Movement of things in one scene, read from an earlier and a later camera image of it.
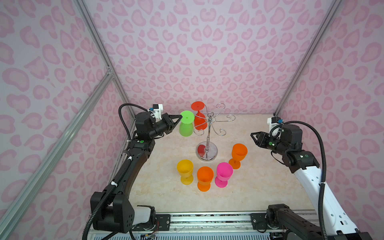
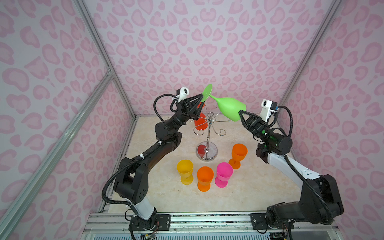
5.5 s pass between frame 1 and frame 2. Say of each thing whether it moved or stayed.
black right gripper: moved
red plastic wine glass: stayed
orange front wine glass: stayed
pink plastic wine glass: stayed
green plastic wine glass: moved
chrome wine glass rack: stayed
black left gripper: moved
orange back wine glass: stayed
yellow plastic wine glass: stayed
